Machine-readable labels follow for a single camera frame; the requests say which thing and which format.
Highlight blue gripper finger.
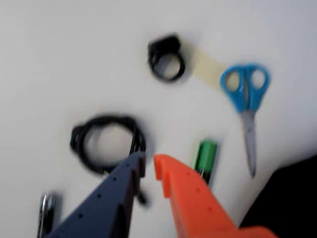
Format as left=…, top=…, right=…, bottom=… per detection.
left=45, top=151, right=147, bottom=238

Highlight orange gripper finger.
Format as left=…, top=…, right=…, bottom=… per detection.
left=153, top=153, right=282, bottom=238

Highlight black bike light with strap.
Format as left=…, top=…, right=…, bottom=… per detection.
left=147, top=32, right=187, bottom=84

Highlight black fabric bag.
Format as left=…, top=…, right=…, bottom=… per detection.
left=238, top=155, right=317, bottom=238

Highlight black marker with green cap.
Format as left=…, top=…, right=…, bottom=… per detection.
left=191, top=139, right=219, bottom=186

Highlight small black flashlight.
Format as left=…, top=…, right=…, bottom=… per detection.
left=36, top=191, right=59, bottom=238

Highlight short beige masking tape piece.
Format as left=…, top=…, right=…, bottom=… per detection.
left=191, top=48, right=225, bottom=93

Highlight coiled black braided cable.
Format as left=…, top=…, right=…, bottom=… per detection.
left=69, top=113, right=150, bottom=205

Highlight blue handled scissors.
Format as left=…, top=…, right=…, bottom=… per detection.
left=219, top=62, right=271, bottom=179

